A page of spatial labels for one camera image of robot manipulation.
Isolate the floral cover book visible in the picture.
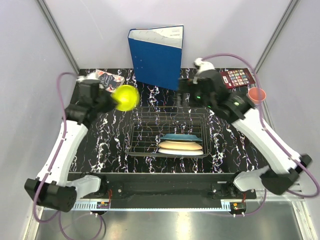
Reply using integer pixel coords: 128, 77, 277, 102
95, 69, 125, 93

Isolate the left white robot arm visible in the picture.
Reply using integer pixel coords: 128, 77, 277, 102
24, 79, 115, 213

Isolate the teal plate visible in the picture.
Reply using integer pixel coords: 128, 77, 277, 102
160, 133, 203, 142

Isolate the dark red card box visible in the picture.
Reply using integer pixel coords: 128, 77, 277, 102
220, 68, 255, 89

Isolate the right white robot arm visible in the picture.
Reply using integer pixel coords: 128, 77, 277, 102
177, 69, 312, 199

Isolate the wire dish rack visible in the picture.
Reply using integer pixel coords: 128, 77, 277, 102
124, 106, 211, 158

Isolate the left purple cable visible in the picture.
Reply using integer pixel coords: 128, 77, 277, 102
32, 72, 107, 239

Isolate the blue binder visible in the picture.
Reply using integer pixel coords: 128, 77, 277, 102
127, 25, 184, 91

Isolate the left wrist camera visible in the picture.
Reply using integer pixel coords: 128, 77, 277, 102
76, 72, 100, 83

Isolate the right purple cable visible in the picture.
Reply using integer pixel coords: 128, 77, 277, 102
199, 52, 320, 217

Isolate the yellow-green bowl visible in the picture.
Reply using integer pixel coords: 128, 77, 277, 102
111, 84, 140, 112

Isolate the purple cable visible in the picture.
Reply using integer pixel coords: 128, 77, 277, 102
199, 52, 320, 217
32, 72, 107, 239

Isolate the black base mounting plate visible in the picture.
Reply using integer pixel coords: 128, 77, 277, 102
79, 172, 257, 200

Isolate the tall pink cup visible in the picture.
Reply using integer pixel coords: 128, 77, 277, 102
247, 87, 267, 105

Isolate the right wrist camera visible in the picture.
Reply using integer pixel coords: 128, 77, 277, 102
193, 57, 215, 74

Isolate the beige plate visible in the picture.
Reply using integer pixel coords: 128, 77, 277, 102
158, 140, 203, 151

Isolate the white plate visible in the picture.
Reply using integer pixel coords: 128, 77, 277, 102
158, 148, 204, 156

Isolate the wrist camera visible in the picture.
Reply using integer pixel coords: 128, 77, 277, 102
193, 57, 215, 74
76, 72, 100, 83

